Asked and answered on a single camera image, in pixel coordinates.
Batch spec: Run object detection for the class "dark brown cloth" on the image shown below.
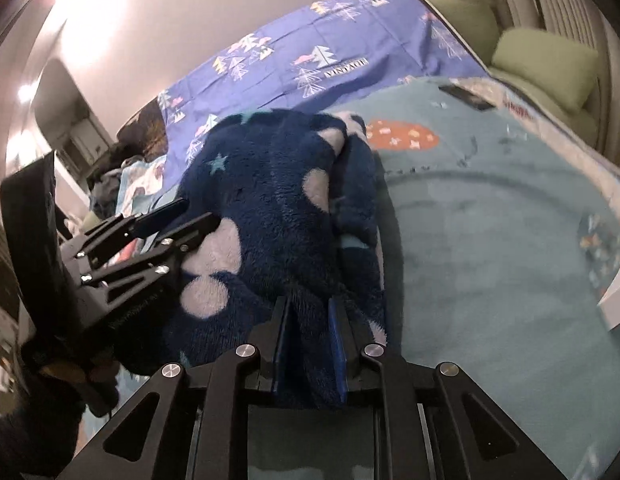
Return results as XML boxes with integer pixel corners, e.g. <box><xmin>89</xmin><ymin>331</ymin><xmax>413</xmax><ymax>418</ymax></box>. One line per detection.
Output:
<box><xmin>115</xmin><ymin>97</ymin><xmax>169</xmax><ymax>161</ymax></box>

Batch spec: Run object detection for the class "green pillow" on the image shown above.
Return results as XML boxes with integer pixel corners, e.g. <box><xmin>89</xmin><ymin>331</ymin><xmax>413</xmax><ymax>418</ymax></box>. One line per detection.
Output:
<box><xmin>490</xmin><ymin>27</ymin><xmax>600</xmax><ymax>112</ymax></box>
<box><xmin>429</xmin><ymin>0</ymin><xmax>499</xmax><ymax>62</ymax></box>

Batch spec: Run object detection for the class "person's left hand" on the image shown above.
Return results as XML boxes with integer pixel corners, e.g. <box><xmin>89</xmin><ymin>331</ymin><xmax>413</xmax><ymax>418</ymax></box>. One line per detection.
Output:
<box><xmin>39</xmin><ymin>351</ymin><xmax>121</xmax><ymax>387</ymax></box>

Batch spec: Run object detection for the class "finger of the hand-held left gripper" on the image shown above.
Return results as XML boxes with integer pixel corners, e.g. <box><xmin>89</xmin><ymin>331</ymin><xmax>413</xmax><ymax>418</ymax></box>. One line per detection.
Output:
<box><xmin>81</xmin><ymin>211</ymin><xmax>222</xmax><ymax>289</ymax></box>
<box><xmin>62</xmin><ymin>197</ymin><xmax>191</xmax><ymax>262</ymax></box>

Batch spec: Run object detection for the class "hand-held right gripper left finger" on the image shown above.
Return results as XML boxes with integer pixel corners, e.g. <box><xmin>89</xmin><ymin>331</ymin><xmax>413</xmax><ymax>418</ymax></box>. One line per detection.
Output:
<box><xmin>55</xmin><ymin>296</ymin><xmax>293</xmax><ymax>480</ymax></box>

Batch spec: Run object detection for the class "pile of dark clothes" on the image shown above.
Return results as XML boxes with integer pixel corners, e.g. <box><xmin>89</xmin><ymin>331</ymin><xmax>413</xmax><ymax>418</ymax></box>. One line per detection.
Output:
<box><xmin>87</xmin><ymin>142</ymin><xmax>156</xmax><ymax>207</ymax></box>

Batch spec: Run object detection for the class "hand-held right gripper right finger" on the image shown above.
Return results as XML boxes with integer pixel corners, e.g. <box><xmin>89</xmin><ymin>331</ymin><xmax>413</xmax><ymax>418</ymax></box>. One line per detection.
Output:
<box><xmin>327</xmin><ymin>297</ymin><xmax>568</xmax><ymax>480</ymax></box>

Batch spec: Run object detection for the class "blue tree-print bedsheet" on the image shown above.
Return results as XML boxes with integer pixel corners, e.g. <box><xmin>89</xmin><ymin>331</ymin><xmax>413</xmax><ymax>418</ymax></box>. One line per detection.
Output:
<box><xmin>157</xmin><ymin>0</ymin><xmax>491</xmax><ymax>191</ymax></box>

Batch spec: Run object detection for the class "navy star fleece garment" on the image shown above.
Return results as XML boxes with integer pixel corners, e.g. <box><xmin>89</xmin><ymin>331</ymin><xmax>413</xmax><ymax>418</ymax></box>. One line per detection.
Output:
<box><xmin>112</xmin><ymin>110</ymin><xmax>391</xmax><ymax>408</ymax></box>

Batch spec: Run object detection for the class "white box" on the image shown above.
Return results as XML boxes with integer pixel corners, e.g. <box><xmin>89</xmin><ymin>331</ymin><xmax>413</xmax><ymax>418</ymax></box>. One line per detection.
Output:
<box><xmin>597</xmin><ymin>259</ymin><xmax>620</xmax><ymax>332</ymax></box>

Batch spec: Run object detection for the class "light blue printed cloth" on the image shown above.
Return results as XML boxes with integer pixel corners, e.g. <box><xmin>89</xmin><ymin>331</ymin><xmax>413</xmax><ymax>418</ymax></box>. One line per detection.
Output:
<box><xmin>115</xmin><ymin>155</ymin><xmax>182</xmax><ymax>217</ymax></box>

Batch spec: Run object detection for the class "teal printed blanket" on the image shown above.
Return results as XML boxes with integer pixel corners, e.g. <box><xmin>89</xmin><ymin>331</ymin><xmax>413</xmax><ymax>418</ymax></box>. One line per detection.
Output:
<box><xmin>115</xmin><ymin>77</ymin><xmax>620</xmax><ymax>480</ymax></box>

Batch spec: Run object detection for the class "dark flat phone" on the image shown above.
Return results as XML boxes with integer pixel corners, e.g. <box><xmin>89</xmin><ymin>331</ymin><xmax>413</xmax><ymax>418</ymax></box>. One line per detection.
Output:
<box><xmin>438</xmin><ymin>84</ymin><xmax>494</xmax><ymax>112</ymax></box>

